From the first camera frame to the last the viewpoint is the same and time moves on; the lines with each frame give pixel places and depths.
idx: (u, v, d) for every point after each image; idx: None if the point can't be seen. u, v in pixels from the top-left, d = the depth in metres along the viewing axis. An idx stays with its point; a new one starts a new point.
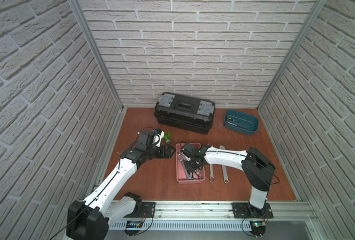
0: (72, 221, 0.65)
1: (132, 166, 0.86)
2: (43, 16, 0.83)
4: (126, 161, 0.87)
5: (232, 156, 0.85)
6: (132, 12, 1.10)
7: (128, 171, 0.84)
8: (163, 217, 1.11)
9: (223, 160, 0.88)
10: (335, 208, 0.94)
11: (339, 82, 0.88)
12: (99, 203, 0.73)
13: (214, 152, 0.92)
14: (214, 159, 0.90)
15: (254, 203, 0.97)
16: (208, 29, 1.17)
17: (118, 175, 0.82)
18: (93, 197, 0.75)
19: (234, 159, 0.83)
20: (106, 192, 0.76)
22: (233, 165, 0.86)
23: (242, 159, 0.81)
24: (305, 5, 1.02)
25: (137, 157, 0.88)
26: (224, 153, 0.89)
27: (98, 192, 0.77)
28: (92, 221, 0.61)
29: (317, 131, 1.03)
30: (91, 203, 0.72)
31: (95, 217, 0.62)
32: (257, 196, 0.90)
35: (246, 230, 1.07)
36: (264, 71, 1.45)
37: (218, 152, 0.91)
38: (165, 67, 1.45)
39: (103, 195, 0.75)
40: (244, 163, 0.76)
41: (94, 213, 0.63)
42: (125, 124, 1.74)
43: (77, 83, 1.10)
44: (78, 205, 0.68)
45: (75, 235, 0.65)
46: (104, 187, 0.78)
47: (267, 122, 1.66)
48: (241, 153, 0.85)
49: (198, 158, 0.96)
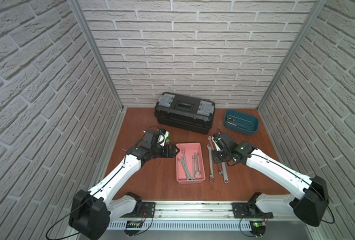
0: (76, 210, 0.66)
1: (137, 163, 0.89)
2: (43, 16, 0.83)
4: (132, 158, 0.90)
5: (291, 178, 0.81)
6: (132, 12, 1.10)
7: (132, 166, 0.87)
8: (163, 217, 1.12)
9: (274, 172, 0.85)
10: (335, 208, 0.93)
11: (339, 82, 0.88)
12: (103, 194, 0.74)
13: (264, 161, 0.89)
14: (263, 168, 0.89)
15: (259, 205, 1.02)
16: (208, 29, 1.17)
17: (122, 170, 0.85)
18: (97, 188, 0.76)
19: (293, 182, 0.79)
20: (110, 184, 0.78)
22: (285, 185, 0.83)
23: (304, 187, 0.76)
24: (304, 5, 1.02)
25: (142, 155, 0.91)
26: (278, 169, 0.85)
27: (103, 184, 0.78)
28: (96, 210, 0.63)
29: (317, 131, 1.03)
30: (96, 193, 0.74)
31: (98, 207, 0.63)
32: (272, 205, 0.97)
35: (244, 230, 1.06)
36: (264, 71, 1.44)
37: (269, 161, 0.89)
38: (165, 67, 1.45)
39: (107, 187, 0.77)
40: (308, 194, 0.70)
41: (98, 203, 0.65)
42: (124, 124, 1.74)
43: (77, 83, 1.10)
44: (83, 194, 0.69)
45: (77, 224, 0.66)
46: (109, 180, 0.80)
47: (267, 122, 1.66)
48: (303, 178, 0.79)
49: (237, 154, 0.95)
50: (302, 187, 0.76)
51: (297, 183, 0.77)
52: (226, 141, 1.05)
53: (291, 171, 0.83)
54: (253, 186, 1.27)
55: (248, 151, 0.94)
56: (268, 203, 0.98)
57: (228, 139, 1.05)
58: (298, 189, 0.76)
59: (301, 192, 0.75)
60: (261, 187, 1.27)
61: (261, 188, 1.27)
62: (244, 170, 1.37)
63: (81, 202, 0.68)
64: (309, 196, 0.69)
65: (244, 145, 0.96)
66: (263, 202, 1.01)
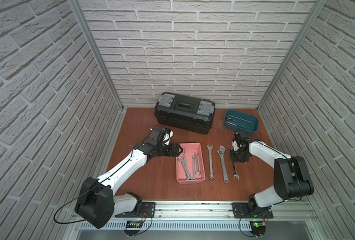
0: (84, 196, 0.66)
1: (143, 157, 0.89)
2: (44, 16, 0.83)
4: (138, 152, 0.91)
5: (275, 154, 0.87)
6: (132, 12, 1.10)
7: (139, 160, 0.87)
8: (163, 217, 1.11)
9: (265, 152, 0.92)
10: (335, 208, 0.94)
11: (339, 82, 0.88)
12: (111, 182, 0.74)
13: (260, 143, 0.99)
14: (257, 150, 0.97)
15: (257, 196, 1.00)
16: (208, 29, 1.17)
17: (129, 162, 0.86)
18: (105, 176, 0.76)
19: (276, 156, 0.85)
20: (118, 174, 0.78)
22: (272, 162, 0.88)
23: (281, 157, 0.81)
24: (304, 5, 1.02)
25: (148, 150, 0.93)
26: (269, 148, 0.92)
27: (110, 173, 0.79)
28: (103, 197, 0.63)
29: (317, 132, 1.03)
30: (104, 181, 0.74)
31: (105, 194, 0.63)
32: (266, 198, 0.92)
35: (244, 230, 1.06)
36: (264, 71, 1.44)
37: (264, 145, 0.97)
38: (165, 66, 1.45)
39: (115, 177, 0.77)
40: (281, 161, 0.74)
41: (104, 190, 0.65)
42: (125, 124, 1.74)
43: (77, 83, 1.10)
44: (91, 181, 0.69)
45: (83, 210, 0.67)
46: (117, 170, 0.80)
47: (267, 122, 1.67)
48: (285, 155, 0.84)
49: (243, 144, 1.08)
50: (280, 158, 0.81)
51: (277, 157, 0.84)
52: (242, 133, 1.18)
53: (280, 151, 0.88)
54: (253, 186, 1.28)
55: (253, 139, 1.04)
56: (264, 198, 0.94)
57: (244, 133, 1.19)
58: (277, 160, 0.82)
59: None
60: (261, 187, 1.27)
61: (261, 188, 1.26)
62: (244, 170, 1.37)
63: (89, 188, 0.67)
64: (281, 162, 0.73)
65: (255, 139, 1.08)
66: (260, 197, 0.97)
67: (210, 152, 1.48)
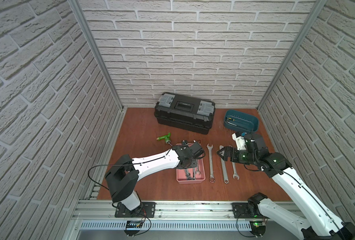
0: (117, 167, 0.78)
1: (176, 161, 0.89)
2: (44, 17, 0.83)
4: (174, 153, 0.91)
5: (320, 213, 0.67)
6: (132, 12, 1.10)
7: (171, 161, 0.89)
8: (163, 217, 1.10)
9: (301, 197, 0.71)
10: (335, 208, 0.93)
11: (339, 82, 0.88)
12: (141, 168, 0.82)
13: (295, 184, 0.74)
14: (289, 188, 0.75)
15: (260, 208, 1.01)
16: (208, 29, 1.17)
17: (162, 159, 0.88)
18: (139, 161, 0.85)
19: (321, 219, 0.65)
20: (148, 165, 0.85)
22: (306, 213, 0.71)
23: (332, 229, 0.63)
24: (305, 5, 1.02)
25: (182, 157, 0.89)
26: (308, 198, 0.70)
27: (144, 160, 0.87)
28: (130, 178, 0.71)
29: (317, 132, 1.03)
30: (136, 164, 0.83)
31: (132, 177, 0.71)
32: (275, 214, 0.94)
35: (242, 230, 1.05)
36: (264, 71, 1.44)
37: (302, 186, 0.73)
38: (165, 66, 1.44)
39: (145, 166, 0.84)
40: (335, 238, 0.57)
41: (133, 173, 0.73)
42: (124, 124, 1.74)
43: (78, 83, 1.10)
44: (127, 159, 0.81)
45: (109, 180, 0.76)
46: (149, 161, 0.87)
47: (267, 122, 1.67)
48: (334, 219, 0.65)
49: (266, 165, 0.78)
50: (329, 228, 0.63)
51: (323, 221, 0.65)
52: (259, 145, 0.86)
53: (324, 207, 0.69)
54: (253, 186, 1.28)
55: (281, 166, 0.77)
56: (273, 214, 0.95)
57: (262, 144, 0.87)
58: (324, 228, 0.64)
59: (327, 232, 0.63)
60: (261, 188, 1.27)
61: (261, 188, 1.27)
62: (245, 171, 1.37)
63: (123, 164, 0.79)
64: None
65: (278, 157, 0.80)
66: (268, 210, 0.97)
67: (210, 152, 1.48)
